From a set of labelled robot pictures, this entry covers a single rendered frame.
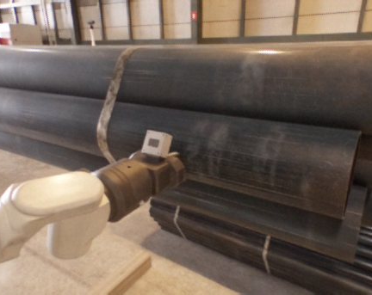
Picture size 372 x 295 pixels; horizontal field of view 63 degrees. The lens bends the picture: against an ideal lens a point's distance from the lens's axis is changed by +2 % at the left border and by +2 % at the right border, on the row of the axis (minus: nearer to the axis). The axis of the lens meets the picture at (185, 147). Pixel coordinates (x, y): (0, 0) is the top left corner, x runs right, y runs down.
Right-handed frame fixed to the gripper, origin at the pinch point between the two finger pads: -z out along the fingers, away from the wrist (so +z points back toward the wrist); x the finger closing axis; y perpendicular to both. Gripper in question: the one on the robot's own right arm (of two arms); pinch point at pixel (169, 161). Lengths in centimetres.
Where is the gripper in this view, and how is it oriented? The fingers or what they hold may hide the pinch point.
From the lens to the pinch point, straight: 61.8
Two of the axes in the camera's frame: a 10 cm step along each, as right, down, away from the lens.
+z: -5.4, 2.9, -7.9
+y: 0.2, 9.4, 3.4
